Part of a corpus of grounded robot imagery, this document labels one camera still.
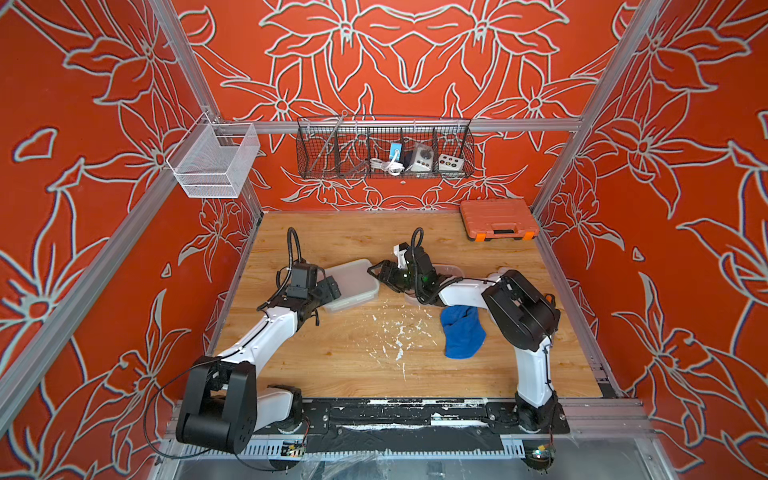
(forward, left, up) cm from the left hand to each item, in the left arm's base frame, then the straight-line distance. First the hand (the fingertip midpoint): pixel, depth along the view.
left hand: (325, 286), depth 90 cm
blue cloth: (-11, -42, -3) cm, 43 cm away
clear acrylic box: (+30, +39, +24) cm, 54 cm away
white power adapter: (+33, -29, +25) cm, 50 cm away
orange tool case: (+38, -60, -5) cm, 71 cm away
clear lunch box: (+14, -38, -6) cm, 41 cm away
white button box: (+36, -37, +22) cm, 56 cm away
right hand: (+4, -12, +2) cm, 13 cm away
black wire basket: (+43, -8, +22) cm, 49 cm away
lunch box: (+1, -9, 0) cm, 9 cm away
